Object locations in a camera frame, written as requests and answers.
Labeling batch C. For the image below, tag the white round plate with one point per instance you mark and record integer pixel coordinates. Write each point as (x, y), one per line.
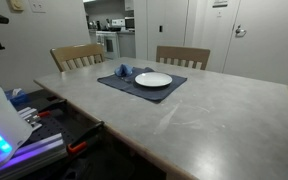
(153, 79)

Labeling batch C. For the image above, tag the dark blue placemat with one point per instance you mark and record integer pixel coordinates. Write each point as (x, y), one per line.
(129, 85)

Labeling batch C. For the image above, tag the blue folded cloth napkin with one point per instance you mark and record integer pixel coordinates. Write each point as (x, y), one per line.
(124, 70)

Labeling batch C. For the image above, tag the wooden chair near door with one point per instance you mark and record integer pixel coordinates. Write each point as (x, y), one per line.
(183, 56)

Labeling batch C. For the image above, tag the white kitchen stove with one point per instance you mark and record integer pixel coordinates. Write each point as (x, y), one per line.
(109, 41)

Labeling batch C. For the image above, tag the wooden chair near stove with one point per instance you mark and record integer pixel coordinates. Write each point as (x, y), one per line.
(81, 55)

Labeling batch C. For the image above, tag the black perforated mounting board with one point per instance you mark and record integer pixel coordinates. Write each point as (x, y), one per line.
(50, 126)

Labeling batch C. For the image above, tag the black orange clamp near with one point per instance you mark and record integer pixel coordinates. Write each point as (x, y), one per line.
(81, 143)

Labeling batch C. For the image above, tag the black orange clamp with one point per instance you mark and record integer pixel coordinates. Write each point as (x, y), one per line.
(81, 143)
(46, 110)

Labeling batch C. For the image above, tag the black orange clamp far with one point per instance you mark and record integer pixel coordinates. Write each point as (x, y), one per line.
(46, 110)

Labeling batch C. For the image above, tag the blue tissue box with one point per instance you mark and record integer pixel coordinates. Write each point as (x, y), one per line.
(17, 96)

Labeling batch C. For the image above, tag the aluminium extrusion rail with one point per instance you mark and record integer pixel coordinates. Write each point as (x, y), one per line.
(32, 157)

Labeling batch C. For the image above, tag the silver door handle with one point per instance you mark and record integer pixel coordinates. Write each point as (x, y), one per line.
(239, 32)

